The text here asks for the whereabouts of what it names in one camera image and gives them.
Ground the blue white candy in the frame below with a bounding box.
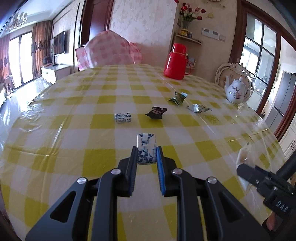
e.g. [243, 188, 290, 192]
[137, 133, 157, 165]
[114, 113, 132, 123]

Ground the silver snack packet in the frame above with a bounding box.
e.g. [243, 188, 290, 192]
[187, 104, 211, 113]

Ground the green snack packet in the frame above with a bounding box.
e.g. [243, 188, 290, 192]
[168, 92, 187, 105]

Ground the right hand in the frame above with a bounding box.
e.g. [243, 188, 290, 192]
[266, 212, 283, 232]

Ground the yellow checkered tablecloth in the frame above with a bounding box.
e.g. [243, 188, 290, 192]
[1, 65, 285, 239]

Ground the white floral teapot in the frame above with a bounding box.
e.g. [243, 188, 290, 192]
[224, 76, 251, 105]

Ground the black snack packet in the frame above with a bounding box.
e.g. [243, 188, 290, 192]
[146, 106, 168, 120]

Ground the white ornate chair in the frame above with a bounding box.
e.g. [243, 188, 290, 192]
[215, 63, 254, 99]

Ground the white tv cabinet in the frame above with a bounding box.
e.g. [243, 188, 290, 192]
[41, 64, 71, 84]

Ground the red thermos jug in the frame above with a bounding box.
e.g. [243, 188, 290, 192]
[164, 43, 191, 80]

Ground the pink checkered covered chair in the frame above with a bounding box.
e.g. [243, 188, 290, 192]
[75, 30, 142, 71]

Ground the wooden corner shelf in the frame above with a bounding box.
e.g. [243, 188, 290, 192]
[175, 33, 202, 45]

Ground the red flower bouquet vase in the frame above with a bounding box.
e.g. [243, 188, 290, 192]
[174, 0, 206, 37]

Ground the chandelier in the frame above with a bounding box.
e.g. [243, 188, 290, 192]
[5, 9, 28, 32]

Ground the white wall switch panel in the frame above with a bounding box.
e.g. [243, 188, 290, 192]
[202, 28, 226, 42]

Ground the wall television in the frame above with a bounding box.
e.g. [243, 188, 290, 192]
[53, 31, 66, 55]

